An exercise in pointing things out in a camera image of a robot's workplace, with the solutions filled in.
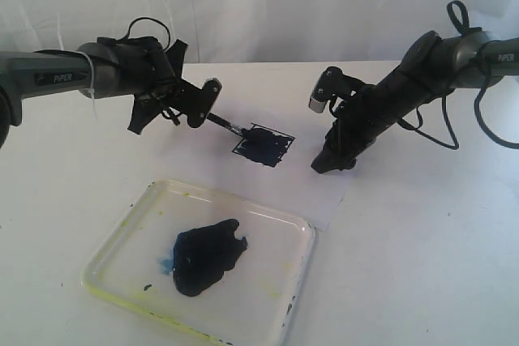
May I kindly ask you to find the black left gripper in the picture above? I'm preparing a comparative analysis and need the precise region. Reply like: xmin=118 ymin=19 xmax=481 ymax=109
xmin=127 ymin=38 xmax=199 ymax=135

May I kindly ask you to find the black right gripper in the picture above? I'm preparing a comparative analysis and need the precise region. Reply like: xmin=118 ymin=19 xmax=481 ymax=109
xmin=311 ymin=86 xmax=393 ymax=174

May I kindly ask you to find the black paintbrush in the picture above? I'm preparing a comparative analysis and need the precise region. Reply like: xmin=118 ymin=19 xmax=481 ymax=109
xmin=207 ymin=113 xmax=261 ymax=141

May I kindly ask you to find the white paper with square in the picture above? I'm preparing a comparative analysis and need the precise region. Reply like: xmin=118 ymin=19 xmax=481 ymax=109
xmin=161 ymin=96 xmax=350 ymax=230

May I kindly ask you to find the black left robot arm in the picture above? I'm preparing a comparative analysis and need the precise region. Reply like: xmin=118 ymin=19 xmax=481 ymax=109
xmin=1 ymin=36 xmax=199 ymax=139

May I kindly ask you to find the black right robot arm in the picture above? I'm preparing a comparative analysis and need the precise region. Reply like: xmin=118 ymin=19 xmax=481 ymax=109
xmin=309 ymin=31 xmax=518 ymax=173

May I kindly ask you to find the clear plastic paint tray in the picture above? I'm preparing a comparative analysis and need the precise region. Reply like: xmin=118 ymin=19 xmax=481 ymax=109
xmin=82 ymin=180 xmax=315 ymax=345

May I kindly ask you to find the dark blue paint blob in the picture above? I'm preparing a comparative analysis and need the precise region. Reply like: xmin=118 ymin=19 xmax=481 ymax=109
xmin=172 ymin=219 xmax=248 ymax=297

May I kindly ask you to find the white backdrop curtain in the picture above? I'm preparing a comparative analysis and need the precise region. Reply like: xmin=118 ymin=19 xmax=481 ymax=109
xmin=1 ymin=0 xmax=518 ymax=62

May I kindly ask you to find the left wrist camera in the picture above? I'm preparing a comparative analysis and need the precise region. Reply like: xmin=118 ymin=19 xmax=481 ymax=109
xmin=184 ymin=78 xmax=222 ymax=128

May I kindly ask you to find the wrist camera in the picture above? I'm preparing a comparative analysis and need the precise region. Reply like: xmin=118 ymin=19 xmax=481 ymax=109
xmin=184 ymin=78 xmax=222 ymax=128
xmin=308 ymin=66 xmax=365 ymax=113

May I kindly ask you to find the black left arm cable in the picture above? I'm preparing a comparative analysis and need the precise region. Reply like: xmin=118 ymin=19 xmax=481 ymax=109
xmin=125 ymin=16 xmax=171 ymax=45

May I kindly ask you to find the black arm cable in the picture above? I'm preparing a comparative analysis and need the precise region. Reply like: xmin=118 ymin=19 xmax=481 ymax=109
xmin=397 ymin=0 xmax=519 ymax=151
xmin=125 ymin=16 xmax=171 ymax=45

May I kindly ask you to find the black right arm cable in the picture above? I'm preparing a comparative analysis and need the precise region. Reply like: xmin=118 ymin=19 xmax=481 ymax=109
xmin=397 ymin=0 xmax=519 ymax=151

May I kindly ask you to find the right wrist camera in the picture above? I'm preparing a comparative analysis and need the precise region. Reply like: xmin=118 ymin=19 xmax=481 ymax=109
xmin=308 ymin=66 xmax=365 ymax=113

